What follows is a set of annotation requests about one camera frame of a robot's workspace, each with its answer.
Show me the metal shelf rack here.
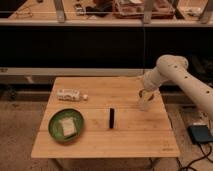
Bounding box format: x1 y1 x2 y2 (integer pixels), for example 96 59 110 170
0 0 213 27

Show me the brown tray on shelf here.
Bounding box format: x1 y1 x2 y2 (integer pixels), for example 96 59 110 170
113 0 175 19

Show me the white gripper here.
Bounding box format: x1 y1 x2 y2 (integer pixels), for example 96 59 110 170
138 89 154 111

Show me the black floor cable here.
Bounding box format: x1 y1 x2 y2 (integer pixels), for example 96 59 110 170
176 142 213 171

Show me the wooden table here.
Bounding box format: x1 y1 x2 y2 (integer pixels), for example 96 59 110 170
31 77 180 159

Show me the black foot pedal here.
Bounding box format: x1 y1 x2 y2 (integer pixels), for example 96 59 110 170
187 125 213 144

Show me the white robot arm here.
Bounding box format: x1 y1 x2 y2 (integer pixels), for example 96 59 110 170
140 55 213 121

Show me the black standing eraser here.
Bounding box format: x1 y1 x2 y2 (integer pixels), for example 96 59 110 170
109 108 114 129

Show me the white plastic bottle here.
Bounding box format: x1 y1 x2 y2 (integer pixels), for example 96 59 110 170
56 89 88 101

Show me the green bowl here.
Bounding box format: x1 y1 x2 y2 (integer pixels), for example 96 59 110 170
48 108 84 143

